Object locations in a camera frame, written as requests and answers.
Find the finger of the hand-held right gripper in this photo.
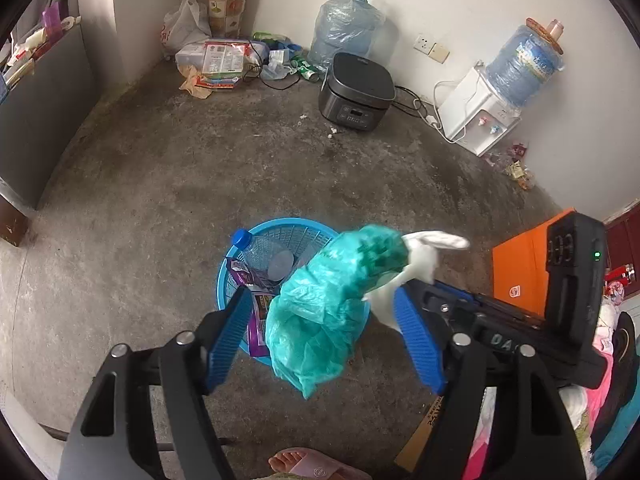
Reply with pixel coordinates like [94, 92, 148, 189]
[406, 280, 481, 336]
[432, 280, 501, 311]

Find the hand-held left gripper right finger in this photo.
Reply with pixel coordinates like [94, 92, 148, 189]
[393, 287, 586, 480]

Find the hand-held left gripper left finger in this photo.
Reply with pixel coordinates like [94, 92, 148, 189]
[59, 285, 255, 480]

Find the purple snack bag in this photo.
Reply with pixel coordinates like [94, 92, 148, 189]
[225, 256, 281, 356]

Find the clear cola bottle blue label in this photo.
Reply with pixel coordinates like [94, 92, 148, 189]
[231, 228, 311, 291]

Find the green plastic bag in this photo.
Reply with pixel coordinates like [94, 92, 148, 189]
[264, 224, 408, 401]

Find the blue plastic basket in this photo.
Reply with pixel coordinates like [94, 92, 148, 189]
[216, 217, 373, 358]

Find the orange box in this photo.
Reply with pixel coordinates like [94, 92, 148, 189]
[491, 208, 576, 318]

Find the dark red wooden cabinet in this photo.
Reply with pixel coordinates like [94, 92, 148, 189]
[602, 205, 640, 286]

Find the cardboard piece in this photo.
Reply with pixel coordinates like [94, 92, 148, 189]
[395, 395, 446, 473]

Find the pink printed blanket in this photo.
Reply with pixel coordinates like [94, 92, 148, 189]
[465, 290, 638, 480]

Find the pile of snack wrappers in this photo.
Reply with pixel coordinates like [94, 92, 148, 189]
[482, 142, 536, 191]

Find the person's foot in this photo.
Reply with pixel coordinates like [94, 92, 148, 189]
[267, 449, 312, 476]

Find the pink slipper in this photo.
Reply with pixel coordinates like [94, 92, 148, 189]
[270, 450, 373, 480]

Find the white water dispenser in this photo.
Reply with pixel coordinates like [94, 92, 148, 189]
[440, 62, 522, 157]

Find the black rice cooker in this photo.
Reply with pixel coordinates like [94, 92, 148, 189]
[318, 52, 397, 133]

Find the pile of food packages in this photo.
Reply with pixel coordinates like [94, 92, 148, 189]
[175, 37, 261, 93]

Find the empty blue water jug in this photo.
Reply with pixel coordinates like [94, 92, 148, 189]
[307, 0, 387, 73]

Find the grey cabinet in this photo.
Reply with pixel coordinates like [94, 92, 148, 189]
[0, 15, 98, 211]

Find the white plastic bag red print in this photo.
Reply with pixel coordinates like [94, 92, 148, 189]
[161, 0, 212, 53]

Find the white power cable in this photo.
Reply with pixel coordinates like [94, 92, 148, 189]
[412, 80, 455, 144]

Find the wall outlet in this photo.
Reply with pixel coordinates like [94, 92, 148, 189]
[414, 34, 450, 64]

